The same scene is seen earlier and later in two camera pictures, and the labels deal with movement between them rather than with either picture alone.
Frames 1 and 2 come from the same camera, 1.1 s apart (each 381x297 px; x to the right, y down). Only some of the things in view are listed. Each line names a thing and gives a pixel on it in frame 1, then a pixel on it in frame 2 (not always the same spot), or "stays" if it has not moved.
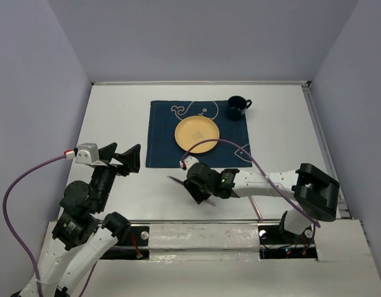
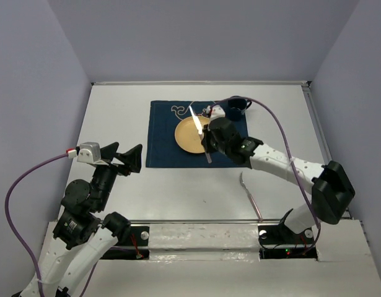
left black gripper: (131, 158) stays
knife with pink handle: (181, 182) → (198, 125)
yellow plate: (192, 129) stays
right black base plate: (276, 234) stays
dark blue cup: (236, 106) stays
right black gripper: (192, 187) → (207, 134)
